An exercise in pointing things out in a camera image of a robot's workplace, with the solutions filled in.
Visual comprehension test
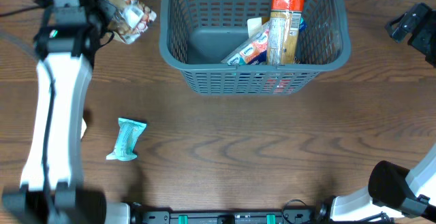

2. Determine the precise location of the orange tan cracker package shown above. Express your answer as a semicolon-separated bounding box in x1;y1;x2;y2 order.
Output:
267;0;305;65

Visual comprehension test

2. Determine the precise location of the small teal white packet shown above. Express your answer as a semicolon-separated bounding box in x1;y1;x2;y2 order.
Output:
106;118;147;161

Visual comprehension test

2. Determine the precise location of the blue tissue multipack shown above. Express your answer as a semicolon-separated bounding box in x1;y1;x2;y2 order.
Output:
221;18;307;66

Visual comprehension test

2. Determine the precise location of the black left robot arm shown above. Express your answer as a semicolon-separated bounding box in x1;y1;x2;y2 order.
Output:
1;0;132;223

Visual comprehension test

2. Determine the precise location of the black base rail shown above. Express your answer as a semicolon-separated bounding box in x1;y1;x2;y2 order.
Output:
131;199;396;224

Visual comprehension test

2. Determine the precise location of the grey plastic basket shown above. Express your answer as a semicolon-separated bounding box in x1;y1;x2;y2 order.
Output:
159;0;352;95

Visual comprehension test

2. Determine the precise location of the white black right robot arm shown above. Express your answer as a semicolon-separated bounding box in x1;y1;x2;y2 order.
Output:
308;3;435;223

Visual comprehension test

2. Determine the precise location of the black left camera cable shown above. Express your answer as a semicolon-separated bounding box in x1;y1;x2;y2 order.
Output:
0;4;57;197

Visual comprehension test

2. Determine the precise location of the beige brown snack bag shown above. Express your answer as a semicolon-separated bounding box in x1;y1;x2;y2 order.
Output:
80;119;87;138

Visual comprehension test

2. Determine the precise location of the beige nut snack bag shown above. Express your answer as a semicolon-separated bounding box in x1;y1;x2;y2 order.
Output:
247;16;270;37

